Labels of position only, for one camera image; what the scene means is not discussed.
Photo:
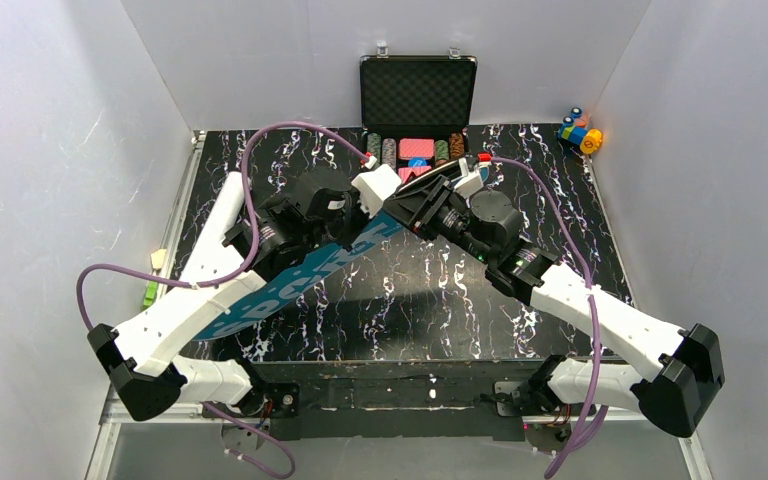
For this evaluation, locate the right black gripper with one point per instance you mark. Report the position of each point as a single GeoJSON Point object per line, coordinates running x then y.
{"type": "Point", "coordinates": [417, 206]}

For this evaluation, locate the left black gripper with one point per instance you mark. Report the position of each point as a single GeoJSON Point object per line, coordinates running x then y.
{"type": "Point", "coordinates": [330, 216]}

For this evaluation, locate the blue racket cover bag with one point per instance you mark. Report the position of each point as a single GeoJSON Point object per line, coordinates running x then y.
{"type": "Point", "coordinates": [289, 259]}

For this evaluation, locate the white shuttlecock tube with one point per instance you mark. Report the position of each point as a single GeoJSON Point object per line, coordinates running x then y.
{"type": "Point", "coordinates": [209, 258]}

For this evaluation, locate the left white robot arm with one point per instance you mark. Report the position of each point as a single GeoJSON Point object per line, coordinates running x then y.
{"type": "Point", "coordinates": [142, 355]}

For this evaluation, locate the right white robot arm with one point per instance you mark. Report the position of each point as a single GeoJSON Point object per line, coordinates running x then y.
{"type": "Point", "coordinates": [670, 375]}

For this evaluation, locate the black poker chip case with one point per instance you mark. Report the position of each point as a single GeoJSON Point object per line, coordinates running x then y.
{"type": "Point", "coordinates": [415, 109]}

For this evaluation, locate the colourful toy block train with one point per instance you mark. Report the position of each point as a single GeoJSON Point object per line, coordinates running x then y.
{"type": "Point", "coordinates": [576, 130]}

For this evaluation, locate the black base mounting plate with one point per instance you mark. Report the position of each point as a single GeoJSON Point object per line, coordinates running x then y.
{"type": "Point", "coordinates": [390, 399]}

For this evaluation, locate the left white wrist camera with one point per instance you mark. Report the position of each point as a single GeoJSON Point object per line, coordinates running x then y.
{"type": "Point", "coordinates": [375, 184]}

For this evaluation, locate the green clip on rail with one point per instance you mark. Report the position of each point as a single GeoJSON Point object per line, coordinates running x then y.
{"type": "Point", "coordinates": [150, 295]}

